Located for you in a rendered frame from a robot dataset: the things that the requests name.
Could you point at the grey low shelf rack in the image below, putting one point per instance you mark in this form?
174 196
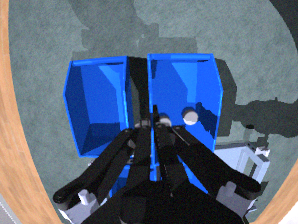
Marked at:
236 157

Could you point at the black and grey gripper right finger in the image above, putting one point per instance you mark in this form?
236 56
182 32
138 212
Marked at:
230 187

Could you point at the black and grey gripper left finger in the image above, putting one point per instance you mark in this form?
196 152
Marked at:
81 197

